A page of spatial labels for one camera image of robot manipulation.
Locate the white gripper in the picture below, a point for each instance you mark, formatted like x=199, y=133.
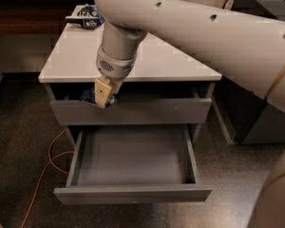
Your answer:
x=114, y=67

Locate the blue rxbar blueberry wrapper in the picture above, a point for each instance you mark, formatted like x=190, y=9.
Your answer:
x=89, y=97

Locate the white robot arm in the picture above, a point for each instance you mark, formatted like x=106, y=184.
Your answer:
x=246, y=49

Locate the white top drawer cabinet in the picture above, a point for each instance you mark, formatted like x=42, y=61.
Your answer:
x=160, y=71

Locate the grey open middle drawer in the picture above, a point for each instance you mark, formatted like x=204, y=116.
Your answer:
x=133, y=164

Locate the grey upper drawer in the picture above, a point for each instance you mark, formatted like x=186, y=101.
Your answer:
x=133, y=111

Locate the blue chip bag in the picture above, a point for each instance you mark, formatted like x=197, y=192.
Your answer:
x=87, y=17

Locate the dark grey side cabinet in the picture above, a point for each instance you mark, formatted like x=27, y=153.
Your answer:
x=245, y=118

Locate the white paper tag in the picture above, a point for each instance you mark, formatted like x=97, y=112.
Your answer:
x=229, y=4

